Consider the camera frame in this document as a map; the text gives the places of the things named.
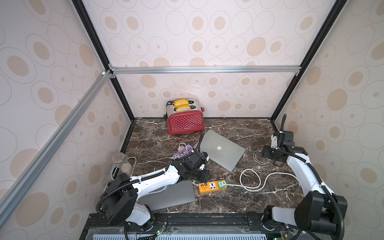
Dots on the yellow toast slice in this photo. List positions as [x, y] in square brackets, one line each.
[183, 108]
[181, 102]

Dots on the dark grey laptop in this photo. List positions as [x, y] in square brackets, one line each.
[174, 195]

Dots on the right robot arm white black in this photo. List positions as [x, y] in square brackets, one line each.
[321, 211]

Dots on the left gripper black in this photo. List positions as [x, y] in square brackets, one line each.
[204, 177]

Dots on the pink charger adapter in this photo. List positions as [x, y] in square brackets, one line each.
[181, 148]

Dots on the yellow toast slice rear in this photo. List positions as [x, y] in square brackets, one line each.
[181, 102]

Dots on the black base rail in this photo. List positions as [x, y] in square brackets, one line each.
[245, 226]

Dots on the red polka dot toaster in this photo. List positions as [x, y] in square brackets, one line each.
[185, 122]

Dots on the green charger adapter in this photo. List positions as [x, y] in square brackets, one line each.
[222, 184]

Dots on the orange power strip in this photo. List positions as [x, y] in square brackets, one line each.
[209, 187]

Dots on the yellow toast slice front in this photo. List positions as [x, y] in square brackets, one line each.
[183, 108]

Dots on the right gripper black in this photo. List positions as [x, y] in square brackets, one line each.
[270, 152]

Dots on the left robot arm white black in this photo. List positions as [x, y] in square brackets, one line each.
[119, 201]

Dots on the purple power strip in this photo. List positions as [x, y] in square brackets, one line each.
[188, 151]

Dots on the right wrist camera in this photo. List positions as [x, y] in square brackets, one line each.
[274, 141]

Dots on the silver apple laptop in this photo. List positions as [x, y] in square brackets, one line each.
[221, 150]

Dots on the horizontal aluminium frame bar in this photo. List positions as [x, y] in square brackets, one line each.
[205, 70]

